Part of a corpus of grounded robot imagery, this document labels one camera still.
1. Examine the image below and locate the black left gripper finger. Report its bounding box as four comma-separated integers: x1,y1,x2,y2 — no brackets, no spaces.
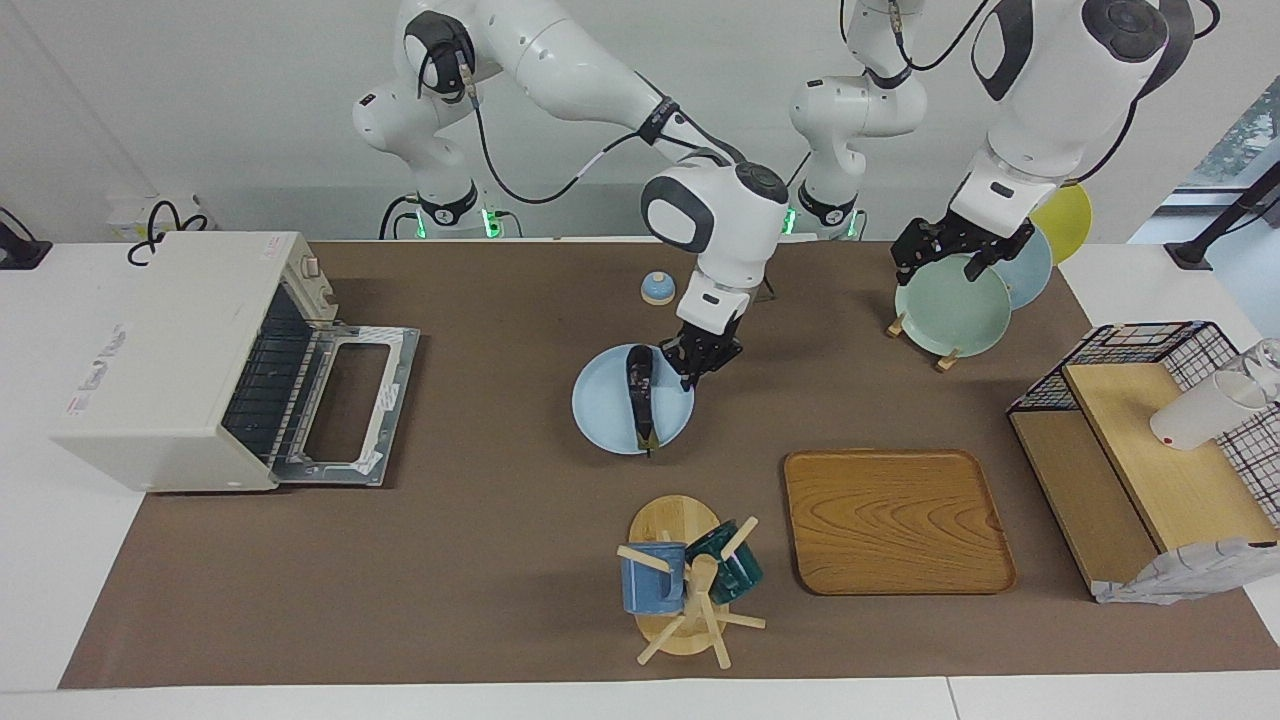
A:
963,238,1037,283
890,222,935,289

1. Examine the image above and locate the glass oven door with handle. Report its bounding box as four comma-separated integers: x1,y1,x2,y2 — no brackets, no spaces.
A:
275,322,421,489

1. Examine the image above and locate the white toaster oven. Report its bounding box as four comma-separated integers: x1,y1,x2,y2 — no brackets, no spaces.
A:
52,232,341,493

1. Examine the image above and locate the light blue racked plate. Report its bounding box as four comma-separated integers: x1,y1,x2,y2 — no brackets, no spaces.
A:
990,228,1054,311

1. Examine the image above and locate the pale green racked plate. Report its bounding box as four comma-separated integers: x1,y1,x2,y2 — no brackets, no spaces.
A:
894,254,1013,359

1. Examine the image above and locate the yellow racked plate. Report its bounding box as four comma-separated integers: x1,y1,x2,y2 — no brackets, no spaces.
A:
1030,183,1094,266

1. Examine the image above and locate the wooden plate rack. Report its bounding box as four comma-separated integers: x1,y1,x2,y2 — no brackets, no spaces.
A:
886,312,963,373

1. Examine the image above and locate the wooden mug tree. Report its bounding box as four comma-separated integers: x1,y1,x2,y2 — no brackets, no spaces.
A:
616,494,768,669

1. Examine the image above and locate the dark green mug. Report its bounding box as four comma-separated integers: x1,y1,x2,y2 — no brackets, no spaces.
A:
686,520,764,605

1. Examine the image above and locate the blue mug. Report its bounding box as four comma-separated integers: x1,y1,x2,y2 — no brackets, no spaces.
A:
620,541,689,615

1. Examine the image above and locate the wooden serving tray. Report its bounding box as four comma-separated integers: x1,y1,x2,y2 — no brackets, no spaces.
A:
783,449,1018,597

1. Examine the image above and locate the white cup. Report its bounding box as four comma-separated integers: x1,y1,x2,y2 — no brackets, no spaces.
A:
1149,370,1269,451

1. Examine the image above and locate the wooden shelf unit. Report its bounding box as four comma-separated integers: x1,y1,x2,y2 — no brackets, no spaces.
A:
1008,362,1280,601

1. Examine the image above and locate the brown table mat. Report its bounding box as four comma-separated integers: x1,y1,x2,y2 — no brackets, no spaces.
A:
58,240,1280,689

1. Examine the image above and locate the clear glass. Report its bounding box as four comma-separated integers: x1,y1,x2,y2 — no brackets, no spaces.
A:
1240,338,1280,401

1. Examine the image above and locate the grey marbled cloth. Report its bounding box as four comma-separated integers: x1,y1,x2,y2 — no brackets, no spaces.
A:
1093,538,1280,606

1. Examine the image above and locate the black clamp base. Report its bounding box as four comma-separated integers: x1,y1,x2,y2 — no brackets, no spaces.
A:
0,207,53,271

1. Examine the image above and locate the black left base cable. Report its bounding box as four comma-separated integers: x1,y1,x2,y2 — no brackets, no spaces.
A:
785,150,813,236

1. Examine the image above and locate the black base cable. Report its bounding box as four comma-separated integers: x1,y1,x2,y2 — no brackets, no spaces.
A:
378,195,426,241
785,150,813,236

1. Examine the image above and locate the black wire basket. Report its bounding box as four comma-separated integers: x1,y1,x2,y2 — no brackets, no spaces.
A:
1007,321,1280,526

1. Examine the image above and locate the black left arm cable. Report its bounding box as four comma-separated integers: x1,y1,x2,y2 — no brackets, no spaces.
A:
895,0,1001,73

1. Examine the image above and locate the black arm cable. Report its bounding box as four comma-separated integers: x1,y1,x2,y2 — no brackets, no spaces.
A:
420,40,776,301
895,0,1001,73

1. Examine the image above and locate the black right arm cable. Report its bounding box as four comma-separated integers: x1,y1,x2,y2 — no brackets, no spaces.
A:
420,40,776,301

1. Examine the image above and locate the black right base cable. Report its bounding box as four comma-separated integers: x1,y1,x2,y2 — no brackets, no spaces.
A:
378,195,426,241

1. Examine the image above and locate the black looped cable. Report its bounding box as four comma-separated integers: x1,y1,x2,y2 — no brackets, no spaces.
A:
127,200,213,266

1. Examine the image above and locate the white wall box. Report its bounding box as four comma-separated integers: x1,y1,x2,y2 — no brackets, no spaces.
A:
108,193,196,241

